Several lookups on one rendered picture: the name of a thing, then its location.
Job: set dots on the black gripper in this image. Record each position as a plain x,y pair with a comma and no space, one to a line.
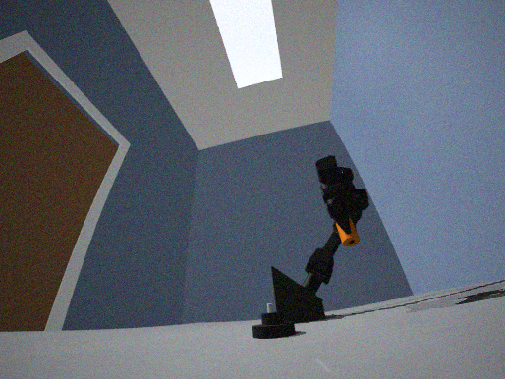
338,206

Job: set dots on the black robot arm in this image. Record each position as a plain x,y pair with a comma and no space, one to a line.
322,260

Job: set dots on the orange knob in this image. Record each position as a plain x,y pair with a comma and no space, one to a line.
349,239

